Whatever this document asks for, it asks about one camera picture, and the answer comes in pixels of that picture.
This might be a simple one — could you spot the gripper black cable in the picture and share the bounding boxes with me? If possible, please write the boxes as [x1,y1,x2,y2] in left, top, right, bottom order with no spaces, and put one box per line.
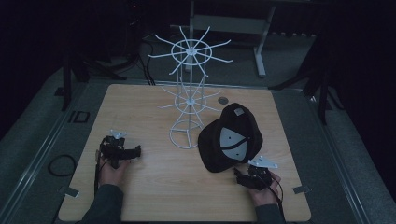
[264,173,287,222]
[93,138,108,197]

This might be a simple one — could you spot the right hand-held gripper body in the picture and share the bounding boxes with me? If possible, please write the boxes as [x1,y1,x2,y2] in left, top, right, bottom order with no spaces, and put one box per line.
[242,155,278,191]

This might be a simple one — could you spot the black baseball cap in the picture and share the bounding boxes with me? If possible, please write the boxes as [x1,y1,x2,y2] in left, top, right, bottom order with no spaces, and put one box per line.
[197,102,264,174]

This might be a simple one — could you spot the person's right hand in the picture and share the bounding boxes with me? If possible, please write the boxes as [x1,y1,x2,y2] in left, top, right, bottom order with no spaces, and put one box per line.
[247,171,283,207]

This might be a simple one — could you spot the grey tape strip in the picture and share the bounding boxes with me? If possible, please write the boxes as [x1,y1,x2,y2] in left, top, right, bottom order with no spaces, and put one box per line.
[291,185,312,195]
[60,186,80,199]

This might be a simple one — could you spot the black floor cables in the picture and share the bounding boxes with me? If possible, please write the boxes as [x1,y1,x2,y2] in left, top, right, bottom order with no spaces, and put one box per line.
[132,34,157,86]

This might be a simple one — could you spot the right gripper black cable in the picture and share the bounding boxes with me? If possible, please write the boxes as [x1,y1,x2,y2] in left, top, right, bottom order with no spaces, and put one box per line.
[264,173,287,222]

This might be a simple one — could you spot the black cable coil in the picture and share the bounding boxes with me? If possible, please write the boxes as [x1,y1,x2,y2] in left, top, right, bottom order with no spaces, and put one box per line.
[47,154,78,177]

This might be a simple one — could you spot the grey metal desk frame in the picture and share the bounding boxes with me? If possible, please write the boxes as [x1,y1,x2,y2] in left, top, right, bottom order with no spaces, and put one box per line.
[185,0,278,78]

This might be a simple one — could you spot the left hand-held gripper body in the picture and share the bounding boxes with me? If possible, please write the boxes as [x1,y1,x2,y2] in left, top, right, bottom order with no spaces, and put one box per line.
[99,129,135,170]

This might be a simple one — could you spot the person's left hand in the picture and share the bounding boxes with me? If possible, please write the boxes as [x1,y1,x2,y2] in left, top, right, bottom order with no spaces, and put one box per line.
[99,157,132,189]

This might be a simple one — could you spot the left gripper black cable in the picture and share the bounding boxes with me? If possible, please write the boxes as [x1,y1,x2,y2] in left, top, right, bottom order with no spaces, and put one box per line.
[93,138,108,197]

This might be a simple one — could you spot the white wire hat rack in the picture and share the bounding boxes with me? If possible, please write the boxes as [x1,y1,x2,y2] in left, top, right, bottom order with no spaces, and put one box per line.
[148,25,233,150]

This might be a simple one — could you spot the black tripod stand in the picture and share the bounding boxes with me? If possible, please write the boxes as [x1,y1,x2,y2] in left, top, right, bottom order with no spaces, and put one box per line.
[61,46,128,112]
[268,40,345,126]

